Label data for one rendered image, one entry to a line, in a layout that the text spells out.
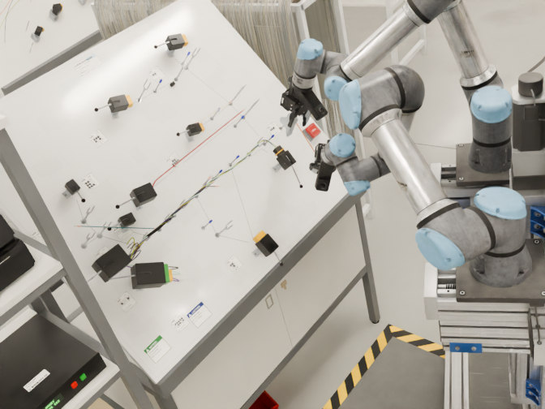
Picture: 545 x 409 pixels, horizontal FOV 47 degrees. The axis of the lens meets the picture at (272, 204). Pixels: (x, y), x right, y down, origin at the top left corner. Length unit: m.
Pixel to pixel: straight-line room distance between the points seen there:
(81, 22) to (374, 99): 3.97
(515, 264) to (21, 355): 1.38
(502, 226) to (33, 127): 1.48
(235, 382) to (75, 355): 0.73
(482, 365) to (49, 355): 1.67
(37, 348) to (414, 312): 1.89
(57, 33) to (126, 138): 3.03
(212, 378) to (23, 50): 3.35
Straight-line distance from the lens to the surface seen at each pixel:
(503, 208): 1.56
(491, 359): 2.77
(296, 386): 3.03
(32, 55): 5.06
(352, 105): 1.61
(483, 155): 2.06
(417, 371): 3.00
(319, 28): 3.29
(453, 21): 2.00
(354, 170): 1.97
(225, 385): 2.38
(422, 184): 1.56
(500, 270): 1.67
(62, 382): 1.85
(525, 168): 1.81
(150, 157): 2.26
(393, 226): 3.73
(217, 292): 2.18
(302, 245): 2.37
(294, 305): 2.53
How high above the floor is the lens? 2.36
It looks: 35 degrees down
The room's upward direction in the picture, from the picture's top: 15 degrees counter-clockwise
